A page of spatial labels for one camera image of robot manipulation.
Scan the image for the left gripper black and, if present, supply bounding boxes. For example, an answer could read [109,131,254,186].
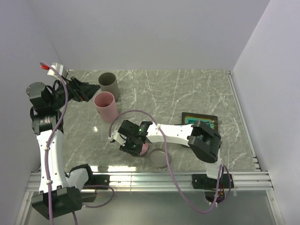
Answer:
[49,75,100,109]

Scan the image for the metal serving tongs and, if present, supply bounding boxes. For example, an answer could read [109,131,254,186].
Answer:
[200,119,222,125]

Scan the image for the pink round lid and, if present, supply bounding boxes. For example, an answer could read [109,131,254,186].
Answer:
[140,143,149,156]

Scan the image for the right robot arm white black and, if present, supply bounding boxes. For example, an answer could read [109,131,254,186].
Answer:
[111,120,224,188]

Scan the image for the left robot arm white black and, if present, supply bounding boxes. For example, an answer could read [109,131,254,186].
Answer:
[26,77,100,221]

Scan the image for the pink cylindrical container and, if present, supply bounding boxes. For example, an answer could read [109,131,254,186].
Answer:
[94,91,119,123]

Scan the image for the grey cylindrical container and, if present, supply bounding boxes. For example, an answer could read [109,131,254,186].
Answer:
[98,72,120,102]

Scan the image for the square black teal plate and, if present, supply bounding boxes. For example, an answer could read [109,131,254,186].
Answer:
[181,112,218,131]

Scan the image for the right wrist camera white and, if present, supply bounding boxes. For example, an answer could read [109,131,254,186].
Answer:
[108,130,127,146]

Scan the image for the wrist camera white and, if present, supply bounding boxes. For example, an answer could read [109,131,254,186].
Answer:
[47,63,68,80]
[108,130,127,146]

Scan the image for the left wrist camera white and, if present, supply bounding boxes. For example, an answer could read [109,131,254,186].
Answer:
[47,63,68,80]

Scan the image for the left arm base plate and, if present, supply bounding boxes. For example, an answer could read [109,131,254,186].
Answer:
[90,174,110,190]

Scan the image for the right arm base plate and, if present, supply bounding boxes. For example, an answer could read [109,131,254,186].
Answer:
[192,173,234,190]

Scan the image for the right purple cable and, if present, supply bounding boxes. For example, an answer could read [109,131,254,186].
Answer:
[109,109,233,214]

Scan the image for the aluminium front rail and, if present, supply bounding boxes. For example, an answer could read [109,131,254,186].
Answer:
[25,172,275,193]

